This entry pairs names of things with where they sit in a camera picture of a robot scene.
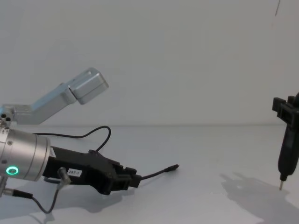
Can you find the black pen-shaped power tool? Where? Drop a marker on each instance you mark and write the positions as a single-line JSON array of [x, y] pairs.
[[288, 154]]

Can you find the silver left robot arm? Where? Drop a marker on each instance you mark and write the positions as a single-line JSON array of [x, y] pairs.
[[25, 151]]

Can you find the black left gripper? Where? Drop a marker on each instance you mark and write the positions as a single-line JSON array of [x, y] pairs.
[[93, 170]]

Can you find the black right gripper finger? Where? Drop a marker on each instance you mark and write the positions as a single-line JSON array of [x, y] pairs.
[[283, 109]]

